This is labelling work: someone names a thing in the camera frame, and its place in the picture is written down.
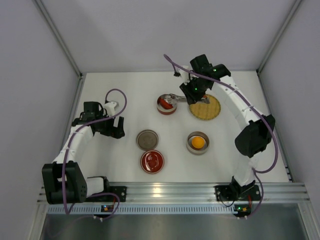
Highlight steel tongs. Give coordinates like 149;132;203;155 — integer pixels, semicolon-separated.
164;93;210;105

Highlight orange round fruit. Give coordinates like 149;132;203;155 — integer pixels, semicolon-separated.
191;136;206;149

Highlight red round lid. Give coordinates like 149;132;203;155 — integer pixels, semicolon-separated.
140;149;165;174

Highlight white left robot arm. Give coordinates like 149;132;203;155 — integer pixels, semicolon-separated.
41;101;125;205

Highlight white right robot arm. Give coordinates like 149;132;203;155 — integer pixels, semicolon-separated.
174;54;279;198

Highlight round bamboo plate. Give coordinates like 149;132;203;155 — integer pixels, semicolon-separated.
188;94;221;121

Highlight red-banded steel container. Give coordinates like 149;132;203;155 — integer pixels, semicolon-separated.
157;94;177;115

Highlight beige round lid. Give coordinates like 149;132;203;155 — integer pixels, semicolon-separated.
136;129;159;151

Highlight beige-banded steel container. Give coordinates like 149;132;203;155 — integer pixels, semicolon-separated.
186;131;210;155

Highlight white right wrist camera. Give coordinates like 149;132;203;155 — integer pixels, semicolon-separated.
173;66;190;85

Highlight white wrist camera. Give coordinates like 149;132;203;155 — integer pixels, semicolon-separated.
173;66;190;85
103;101;119;117

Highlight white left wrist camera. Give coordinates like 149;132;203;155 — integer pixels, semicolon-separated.
103;101;119;117

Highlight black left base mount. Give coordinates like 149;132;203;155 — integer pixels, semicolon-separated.
104;185;127;202

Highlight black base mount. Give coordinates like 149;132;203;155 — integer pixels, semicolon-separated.
214;184;262;203
104;185;127;202

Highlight slotted cable duct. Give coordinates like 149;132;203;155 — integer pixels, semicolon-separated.
47;203;253;216

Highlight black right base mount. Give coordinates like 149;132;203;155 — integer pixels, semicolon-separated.
214;184;262;203

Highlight right aluminium frame post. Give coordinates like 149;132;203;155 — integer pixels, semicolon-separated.
256;0;304;77

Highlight aluminium frame post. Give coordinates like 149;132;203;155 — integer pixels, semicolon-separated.
256;0;304;77
32;0;83;79

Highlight left aluminium frame post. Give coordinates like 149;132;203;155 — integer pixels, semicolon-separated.
32;0;83;79

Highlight aluminium rail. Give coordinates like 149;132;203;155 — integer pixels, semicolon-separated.
37;181;311;204

